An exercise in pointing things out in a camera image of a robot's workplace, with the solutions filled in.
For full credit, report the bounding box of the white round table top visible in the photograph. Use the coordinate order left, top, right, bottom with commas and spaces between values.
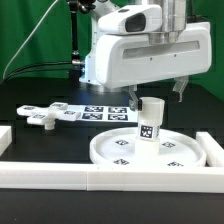
89, 127, 206, 168

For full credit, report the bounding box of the white right fence bar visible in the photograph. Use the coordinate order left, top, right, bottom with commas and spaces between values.
196, 132, 224, 167

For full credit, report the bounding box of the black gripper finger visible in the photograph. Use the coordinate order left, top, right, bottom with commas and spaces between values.
127, 85, 142, 111
172, 76, 189, 102

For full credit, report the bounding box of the white cross table base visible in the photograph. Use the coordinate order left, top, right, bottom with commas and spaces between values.
17, 102, 81, 130

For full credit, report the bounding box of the white left fence bar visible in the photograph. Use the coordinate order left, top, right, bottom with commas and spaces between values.
0, 126, 12, 156

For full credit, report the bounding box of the grey cable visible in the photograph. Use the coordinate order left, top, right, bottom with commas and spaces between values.
2, 0, 60, 80

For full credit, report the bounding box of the white marker tag sheet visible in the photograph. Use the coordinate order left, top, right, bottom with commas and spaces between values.
68, 105, 137, 123

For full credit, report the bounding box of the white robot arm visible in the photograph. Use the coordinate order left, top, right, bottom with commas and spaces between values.
80, 0, 212, 110

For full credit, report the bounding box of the black cable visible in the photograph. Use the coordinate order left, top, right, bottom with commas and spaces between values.
0, 60, 84, 84

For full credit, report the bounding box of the white front fence bar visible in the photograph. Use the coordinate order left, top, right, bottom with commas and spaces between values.
0, 162, 224, 193

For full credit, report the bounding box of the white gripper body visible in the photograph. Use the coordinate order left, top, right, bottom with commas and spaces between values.
96, 22, 212, 88

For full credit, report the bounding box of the black camera stand pole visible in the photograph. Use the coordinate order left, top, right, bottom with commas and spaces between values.
66, 0, 96, 75

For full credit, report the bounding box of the white fence bar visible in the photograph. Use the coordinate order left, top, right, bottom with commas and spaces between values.
0, 126, 12, 156
0, 162, 224, 193
196, 132, 224, 167

